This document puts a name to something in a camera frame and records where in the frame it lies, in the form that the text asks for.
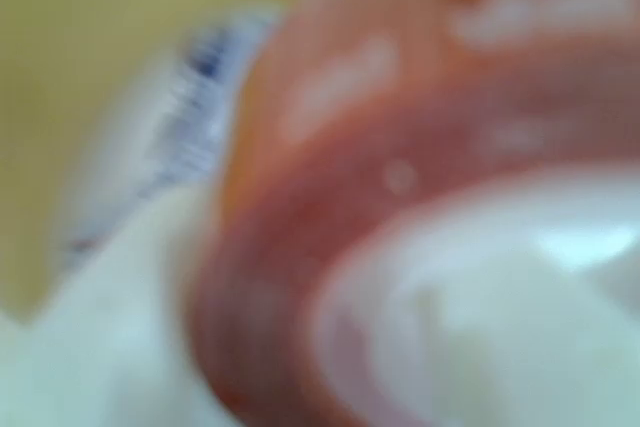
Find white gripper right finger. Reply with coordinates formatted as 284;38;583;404
312;166;640;427

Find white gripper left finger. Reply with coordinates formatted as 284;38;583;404
0;186;221;427

